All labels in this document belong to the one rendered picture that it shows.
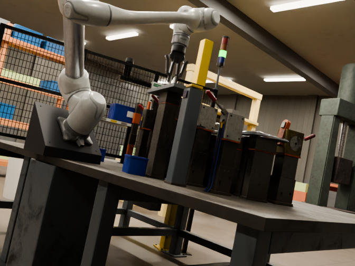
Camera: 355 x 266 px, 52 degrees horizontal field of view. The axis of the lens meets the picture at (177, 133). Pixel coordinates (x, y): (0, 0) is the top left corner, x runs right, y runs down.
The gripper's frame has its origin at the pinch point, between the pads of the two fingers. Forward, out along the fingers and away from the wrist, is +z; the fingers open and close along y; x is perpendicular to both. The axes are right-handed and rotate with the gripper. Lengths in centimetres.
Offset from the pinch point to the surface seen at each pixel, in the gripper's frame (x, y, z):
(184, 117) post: -29.7, -0.6, 19.9
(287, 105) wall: 815, 665, -210
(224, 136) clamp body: -38.5, 16.2, 24.9
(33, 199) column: 30, -54, 75
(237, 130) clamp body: -38.3, 22.5, 20.9
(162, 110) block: -3.8, -2.9, 15.4
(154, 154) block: -4.8, -2.8, 38.4
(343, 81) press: 330, 423, -161
